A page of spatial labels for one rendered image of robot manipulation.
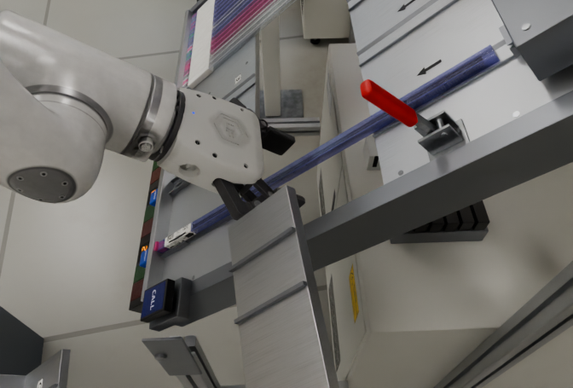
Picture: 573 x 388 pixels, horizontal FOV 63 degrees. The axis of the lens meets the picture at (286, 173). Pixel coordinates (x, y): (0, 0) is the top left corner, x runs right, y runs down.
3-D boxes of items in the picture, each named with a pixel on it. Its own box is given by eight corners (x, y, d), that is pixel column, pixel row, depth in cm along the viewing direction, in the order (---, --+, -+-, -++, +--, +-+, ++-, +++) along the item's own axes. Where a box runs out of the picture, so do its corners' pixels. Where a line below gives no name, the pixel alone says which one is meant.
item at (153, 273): (182, 314, 68) (139, 301, 63) (210, 31, 107) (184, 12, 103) (188, 311, 67) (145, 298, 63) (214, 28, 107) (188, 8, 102)
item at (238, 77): (173, 307, 66) (153, 301, 64) (205, 21, 105) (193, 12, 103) (269, 262, 55) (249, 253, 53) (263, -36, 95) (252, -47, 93)
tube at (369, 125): (162, 253, 68) (155, 251, 68) (163, 245, 69) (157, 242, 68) (500, 60, 41) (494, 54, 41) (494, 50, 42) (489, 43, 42)
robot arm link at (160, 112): (148, 119, 40) (181, 132, 41) (156, 56, 46) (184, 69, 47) (112, 174, 45) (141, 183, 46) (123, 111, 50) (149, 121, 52)
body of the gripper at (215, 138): (169, 135, 41) (273, 175, 47) (174, 63, 47) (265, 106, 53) (134, 182, 45) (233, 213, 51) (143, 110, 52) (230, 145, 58)
